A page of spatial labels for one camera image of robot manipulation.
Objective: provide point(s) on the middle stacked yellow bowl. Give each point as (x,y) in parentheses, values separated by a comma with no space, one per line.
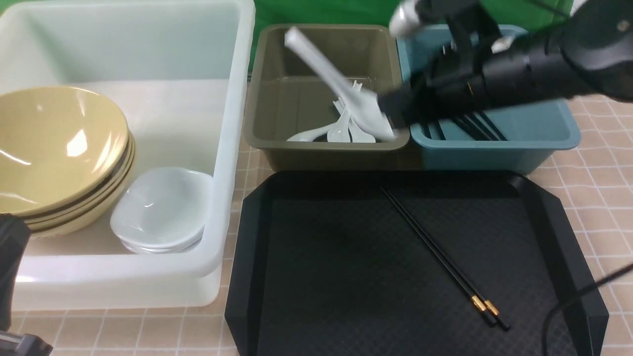
(87,209)

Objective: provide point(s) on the white ceramic soup spoon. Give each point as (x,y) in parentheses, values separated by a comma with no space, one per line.
(362,104)

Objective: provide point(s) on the stacked yellow bowl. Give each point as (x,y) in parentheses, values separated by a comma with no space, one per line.
(97,210)
(70,211)
(87,209)

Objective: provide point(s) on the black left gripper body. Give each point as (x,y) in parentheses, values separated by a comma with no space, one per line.
(14,237)

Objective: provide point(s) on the white square sauce dish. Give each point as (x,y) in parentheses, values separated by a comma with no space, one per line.
(164,201)

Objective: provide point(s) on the black chopstick gold band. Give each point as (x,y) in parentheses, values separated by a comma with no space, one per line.
(500,321)
(486,314)

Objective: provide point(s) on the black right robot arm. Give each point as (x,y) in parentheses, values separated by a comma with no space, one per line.
(589,52)

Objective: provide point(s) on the black plastic serving tray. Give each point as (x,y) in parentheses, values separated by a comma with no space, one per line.
(325,265)

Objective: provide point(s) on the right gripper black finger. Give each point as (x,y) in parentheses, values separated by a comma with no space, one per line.
(405,107)

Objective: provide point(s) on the top stacked white dish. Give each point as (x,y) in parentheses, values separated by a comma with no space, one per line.
(155,242)

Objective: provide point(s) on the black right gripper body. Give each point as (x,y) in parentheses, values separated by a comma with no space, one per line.
(454,84)

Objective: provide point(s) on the bottom stacked white dish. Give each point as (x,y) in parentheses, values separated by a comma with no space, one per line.
(176,249)

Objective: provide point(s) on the olive green plastic bin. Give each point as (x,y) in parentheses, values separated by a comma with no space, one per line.
(285,97)

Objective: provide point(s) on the top stacked yellow bowl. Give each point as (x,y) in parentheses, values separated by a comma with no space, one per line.
(70,211)

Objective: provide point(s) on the teal blue plastic bin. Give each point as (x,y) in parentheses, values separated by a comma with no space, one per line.
(533,131)

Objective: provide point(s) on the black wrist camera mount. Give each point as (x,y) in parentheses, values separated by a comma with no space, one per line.
(465,16)

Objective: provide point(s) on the large yellow noodle bowl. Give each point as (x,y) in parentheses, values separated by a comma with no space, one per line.
(56,144)

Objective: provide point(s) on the bottom stacked yellow bowl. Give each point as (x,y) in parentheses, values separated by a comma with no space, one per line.
(97,210)

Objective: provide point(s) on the white spoon in bin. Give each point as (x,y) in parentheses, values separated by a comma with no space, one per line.
(357,135)
(309,134)
(345,129)

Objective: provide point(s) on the large white plastic tub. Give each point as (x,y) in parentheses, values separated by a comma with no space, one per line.
(178,70)

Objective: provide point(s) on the stacked white dish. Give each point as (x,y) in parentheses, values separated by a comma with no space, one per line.
(176,249)
(155,242)

